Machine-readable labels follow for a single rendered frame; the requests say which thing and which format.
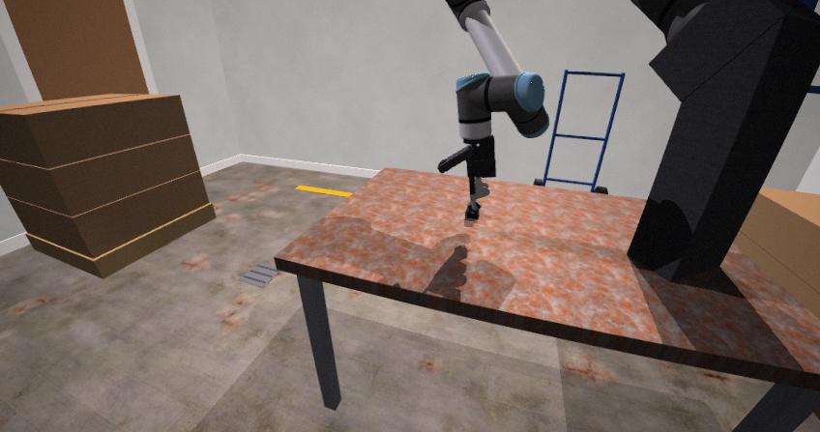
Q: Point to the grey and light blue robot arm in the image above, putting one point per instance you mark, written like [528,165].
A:
[518,93]

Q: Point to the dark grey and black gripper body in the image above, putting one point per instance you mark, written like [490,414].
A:
[483,162]

